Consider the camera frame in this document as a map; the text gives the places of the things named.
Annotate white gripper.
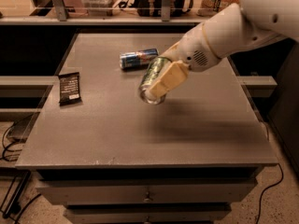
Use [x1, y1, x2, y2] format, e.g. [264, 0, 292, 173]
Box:
[145, 23, 221, 99]

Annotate black rxbar chocolate wrapper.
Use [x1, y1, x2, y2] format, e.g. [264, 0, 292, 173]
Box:
[59, 72, 81, 106]

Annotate grey side shelf left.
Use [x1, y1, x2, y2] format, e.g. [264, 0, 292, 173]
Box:
[0, 76, 58, 121]

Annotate green soda can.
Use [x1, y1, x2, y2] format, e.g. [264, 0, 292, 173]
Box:
[138, 57, 170, 105]

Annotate black cable on right floor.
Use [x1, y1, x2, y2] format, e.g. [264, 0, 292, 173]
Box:
[254, 163, 284, 224]

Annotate grey lower drawer front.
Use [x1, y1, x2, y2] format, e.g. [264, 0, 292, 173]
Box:
[64, 205, 231, 224]

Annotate black backpack on shelf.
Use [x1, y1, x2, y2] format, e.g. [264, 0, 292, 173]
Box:
[119, 0, 193, 17]

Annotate round metal drawer knob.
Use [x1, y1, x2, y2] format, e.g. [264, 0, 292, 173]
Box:
[143, 195, 153, 203]

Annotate grey metal shelf rail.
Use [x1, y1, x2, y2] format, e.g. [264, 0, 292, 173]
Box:
[0, 0, 206, 26]

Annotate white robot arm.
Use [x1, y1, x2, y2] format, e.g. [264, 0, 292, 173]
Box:
[144, 0, 299, 101]

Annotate black cables on left floor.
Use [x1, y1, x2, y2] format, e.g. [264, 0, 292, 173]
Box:
[0, 115, 42, 224]

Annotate blue silver energy drink can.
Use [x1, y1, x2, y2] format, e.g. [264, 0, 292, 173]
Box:
[120, 49, 158, 69]

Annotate grey drawer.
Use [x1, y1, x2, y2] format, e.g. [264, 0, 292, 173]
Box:
[36, 178, 257, 205]
[64, 205, 231, 224]

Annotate grey upper drawer front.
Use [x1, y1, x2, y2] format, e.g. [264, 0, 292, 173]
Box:
[36, 178, 257, 205]

